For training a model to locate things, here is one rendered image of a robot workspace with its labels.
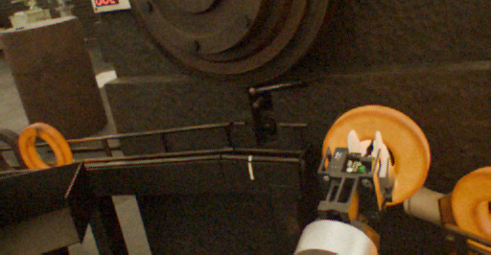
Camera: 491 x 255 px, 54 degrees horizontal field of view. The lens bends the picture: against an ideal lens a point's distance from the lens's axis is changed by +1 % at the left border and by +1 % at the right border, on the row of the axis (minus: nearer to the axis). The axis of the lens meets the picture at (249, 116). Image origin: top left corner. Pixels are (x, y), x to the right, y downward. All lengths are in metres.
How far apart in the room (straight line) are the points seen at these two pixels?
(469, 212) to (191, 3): 0.59
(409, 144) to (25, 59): 3.33
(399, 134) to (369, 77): 0.32
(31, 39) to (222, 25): 2.92
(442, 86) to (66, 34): 3.13
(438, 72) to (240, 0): 0.41
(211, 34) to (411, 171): 0.44
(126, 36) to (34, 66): 2.46
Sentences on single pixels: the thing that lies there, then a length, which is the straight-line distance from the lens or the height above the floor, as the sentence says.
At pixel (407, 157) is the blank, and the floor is 0.83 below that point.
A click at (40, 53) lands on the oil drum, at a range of 3.75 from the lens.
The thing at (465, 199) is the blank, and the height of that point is 0.72.
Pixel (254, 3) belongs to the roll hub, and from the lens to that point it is 0.86.
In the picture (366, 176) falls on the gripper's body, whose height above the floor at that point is 0.87.
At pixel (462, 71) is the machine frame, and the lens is 0.99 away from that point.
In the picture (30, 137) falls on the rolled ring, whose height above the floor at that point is 0.74.
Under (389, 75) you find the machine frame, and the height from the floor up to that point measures 0.87.
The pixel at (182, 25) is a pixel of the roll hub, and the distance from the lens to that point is 0.96.
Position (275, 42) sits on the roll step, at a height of 0.97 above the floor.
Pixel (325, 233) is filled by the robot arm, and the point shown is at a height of 0.84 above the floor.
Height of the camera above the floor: 1.15
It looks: 19 degrees down
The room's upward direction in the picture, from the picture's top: 10 degrees counter-clockwise
